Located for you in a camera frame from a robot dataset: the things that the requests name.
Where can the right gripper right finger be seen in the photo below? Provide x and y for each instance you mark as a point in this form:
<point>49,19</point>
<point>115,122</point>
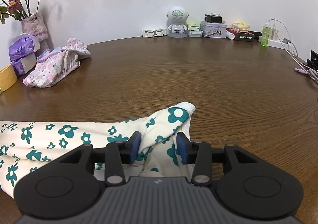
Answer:
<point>199,155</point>

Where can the cream green flower shirt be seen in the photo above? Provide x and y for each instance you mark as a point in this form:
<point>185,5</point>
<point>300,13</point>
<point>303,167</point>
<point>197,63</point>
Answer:
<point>27,146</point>

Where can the green spray bottle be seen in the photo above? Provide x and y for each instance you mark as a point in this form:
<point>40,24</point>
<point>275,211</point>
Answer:
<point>265,34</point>

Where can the yellow mug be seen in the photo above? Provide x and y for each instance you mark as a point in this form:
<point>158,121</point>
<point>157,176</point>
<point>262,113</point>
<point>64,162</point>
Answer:
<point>7,78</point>

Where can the black phone stand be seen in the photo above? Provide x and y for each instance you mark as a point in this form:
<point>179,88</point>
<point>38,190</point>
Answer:
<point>313,61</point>

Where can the black small device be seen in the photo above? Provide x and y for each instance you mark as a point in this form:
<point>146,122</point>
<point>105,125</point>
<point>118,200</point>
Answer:
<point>213,18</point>

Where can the black red box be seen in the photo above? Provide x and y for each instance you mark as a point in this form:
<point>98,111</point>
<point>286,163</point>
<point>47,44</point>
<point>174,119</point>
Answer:
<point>242,36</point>

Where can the lower purple tissue pack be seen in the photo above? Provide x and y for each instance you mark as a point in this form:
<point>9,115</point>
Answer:
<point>23,65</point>

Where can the white power strip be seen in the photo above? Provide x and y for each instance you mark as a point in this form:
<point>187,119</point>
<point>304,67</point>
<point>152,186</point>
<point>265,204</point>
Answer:
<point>278,44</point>

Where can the purple tissue pack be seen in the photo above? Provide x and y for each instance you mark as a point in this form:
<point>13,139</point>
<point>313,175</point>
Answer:
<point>23,65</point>
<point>23,45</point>

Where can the white tube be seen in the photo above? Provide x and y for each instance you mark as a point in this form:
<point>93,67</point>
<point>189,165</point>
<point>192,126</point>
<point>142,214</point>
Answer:
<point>230,35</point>

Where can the yellow sticky notes stack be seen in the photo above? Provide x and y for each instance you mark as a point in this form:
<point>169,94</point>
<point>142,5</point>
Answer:
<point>240,27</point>

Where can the grey tin box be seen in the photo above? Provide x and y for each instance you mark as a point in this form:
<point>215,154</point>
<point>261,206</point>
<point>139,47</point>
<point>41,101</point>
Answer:
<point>213,30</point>

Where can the purple fuzzy vase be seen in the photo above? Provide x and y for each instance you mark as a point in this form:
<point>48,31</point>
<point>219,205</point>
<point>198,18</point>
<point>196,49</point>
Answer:
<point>35,26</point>

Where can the upper purple tissue pack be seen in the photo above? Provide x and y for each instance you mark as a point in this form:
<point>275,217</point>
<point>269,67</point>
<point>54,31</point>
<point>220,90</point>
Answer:
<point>23,45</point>

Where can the pink floral storage bag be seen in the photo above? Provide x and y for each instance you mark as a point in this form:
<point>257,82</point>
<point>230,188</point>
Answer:
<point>54,65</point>

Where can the green white card stack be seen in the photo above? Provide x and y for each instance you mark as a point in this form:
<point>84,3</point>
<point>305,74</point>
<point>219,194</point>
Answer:
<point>194,31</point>

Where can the white astronaut figure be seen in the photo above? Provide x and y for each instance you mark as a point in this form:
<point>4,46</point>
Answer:
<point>177,16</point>

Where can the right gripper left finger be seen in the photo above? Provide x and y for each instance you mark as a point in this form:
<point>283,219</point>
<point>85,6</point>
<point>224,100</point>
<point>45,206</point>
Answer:
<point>119,153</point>

